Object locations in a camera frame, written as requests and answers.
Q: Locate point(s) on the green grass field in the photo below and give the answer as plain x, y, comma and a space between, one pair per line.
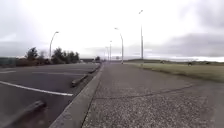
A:
190, 70

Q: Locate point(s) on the low hedge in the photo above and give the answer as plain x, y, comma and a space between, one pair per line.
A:
20, 62

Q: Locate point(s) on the grey asphalt parking lot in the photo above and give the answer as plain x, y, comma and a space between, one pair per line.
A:
40, 81

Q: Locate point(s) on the grey pebbled path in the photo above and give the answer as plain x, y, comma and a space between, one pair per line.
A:
143, 100

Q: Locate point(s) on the grey concrete kerb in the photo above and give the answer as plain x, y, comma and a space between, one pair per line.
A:
80, 105

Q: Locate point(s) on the concrete wheel stop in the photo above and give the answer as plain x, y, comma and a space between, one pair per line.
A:
94, 69
78, 80
26, 109

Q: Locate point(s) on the row of trees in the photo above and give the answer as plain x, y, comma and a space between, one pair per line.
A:
60, 56

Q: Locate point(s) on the street lamp pole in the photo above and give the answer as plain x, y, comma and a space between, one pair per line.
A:
122, 50
141, 40
110, 51
50, 43

